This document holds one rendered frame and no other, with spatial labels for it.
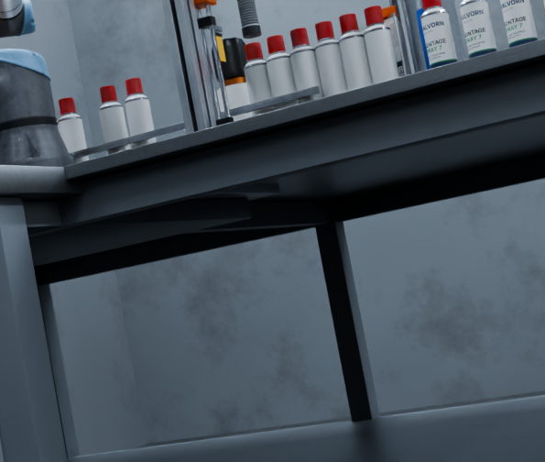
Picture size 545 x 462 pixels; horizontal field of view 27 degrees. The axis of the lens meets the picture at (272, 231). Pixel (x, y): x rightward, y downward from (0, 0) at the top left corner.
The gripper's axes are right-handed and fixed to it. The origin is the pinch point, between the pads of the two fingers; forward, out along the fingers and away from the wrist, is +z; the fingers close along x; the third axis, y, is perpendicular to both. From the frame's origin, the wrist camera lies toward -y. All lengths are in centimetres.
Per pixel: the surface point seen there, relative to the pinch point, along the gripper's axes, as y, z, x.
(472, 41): -2, 55, -87
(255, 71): -2, 29, -53
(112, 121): -2.1, 13.1, -21.8
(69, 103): -1.1, 2.1, -16.0
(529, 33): -2, 62, -96
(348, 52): -2, 40, -69
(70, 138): -2.4, 8.8, -11.8
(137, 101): -2.0, 14.2, -29.1
